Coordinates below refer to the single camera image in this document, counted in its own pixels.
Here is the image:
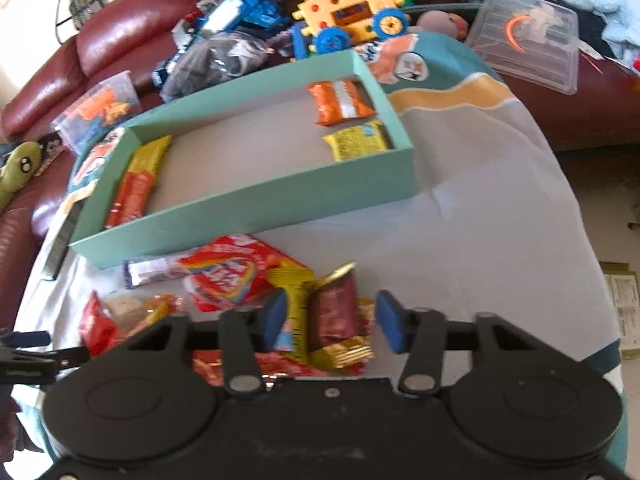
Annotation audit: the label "yellow square snack packet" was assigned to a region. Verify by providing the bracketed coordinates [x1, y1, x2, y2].
[322, 121, 396, 162]

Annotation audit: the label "red rainbow snack bag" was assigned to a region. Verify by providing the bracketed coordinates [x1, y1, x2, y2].
[177, 234, 308, 313]

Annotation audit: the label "black phone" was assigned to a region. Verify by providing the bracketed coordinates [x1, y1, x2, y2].
[42, 200, 86, 281]

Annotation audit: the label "grey plastic bag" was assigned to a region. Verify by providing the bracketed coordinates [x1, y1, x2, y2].
[160, 32, 273, 103]

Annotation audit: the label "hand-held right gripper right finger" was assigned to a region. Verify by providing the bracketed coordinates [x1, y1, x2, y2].
[376, 290, 549, 397]

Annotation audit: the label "yellow long snack bar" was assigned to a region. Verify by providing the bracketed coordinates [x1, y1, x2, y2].
[122, 135, 173, 178]

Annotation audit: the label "red orange snack bar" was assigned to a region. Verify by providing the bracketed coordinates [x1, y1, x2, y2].
[104, 171, 157, 230]

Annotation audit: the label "yellow flat snack packet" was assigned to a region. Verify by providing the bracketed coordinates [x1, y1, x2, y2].
[267, 265, 316, 357]

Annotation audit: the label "yellow blue toy vehicle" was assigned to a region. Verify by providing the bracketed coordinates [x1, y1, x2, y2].
[292, 0, 416, 58]

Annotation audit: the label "purple snack bar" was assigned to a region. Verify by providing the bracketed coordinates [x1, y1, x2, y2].
[122, 255, 188, 291]

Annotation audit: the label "blue toy truck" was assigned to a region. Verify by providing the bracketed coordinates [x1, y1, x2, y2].
[192, 0, 291, 41]

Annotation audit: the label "orange silver snack packet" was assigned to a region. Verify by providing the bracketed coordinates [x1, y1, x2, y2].
[307, 79, 376, 128]

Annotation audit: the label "green plush toy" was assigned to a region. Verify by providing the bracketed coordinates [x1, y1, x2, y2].
[0, 141, 41, 211]

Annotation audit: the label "clear plastic lid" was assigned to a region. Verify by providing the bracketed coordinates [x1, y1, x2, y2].
[470, 0, 581, 96]

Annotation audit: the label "black mesh chair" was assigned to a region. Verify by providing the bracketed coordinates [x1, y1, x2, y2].
[52, 0, 126, 46]

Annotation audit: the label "clear bin with orange toys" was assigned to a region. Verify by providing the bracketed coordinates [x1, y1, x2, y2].
[50, 70, 141, 156]

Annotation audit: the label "cardboard boxes on floor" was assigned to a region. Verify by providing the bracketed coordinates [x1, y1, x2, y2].
[600, 260, 640, 356]

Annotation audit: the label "black white printed card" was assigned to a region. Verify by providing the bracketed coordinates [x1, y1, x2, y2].
[37, 132, 68, 173]

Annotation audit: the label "pink plush toy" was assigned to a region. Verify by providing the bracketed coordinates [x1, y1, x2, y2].
[416, 10, 471, 41]

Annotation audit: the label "maroon leather sofa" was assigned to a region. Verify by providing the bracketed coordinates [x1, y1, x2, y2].
[0, 0, 640, 281]

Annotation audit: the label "brown gold chocolate packet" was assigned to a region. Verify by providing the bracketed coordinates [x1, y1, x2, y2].
[299, 262, 375, 373]

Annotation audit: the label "red patterned snack packet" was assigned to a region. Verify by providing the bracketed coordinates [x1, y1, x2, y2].
[192, 347, 311, 388]

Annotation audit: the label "clear bag of pastry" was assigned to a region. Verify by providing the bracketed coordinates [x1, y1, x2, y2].
[102, 292, 186, 341]

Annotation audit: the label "teal cardboard box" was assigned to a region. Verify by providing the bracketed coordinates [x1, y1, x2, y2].
[67, 49, 416, 271]

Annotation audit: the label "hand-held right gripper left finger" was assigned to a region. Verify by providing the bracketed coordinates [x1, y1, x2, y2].
[119, 290, 290, 397]

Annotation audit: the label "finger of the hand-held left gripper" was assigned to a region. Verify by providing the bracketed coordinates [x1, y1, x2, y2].
[0, 331, 52, 348]
[0, 347, 92, 387]

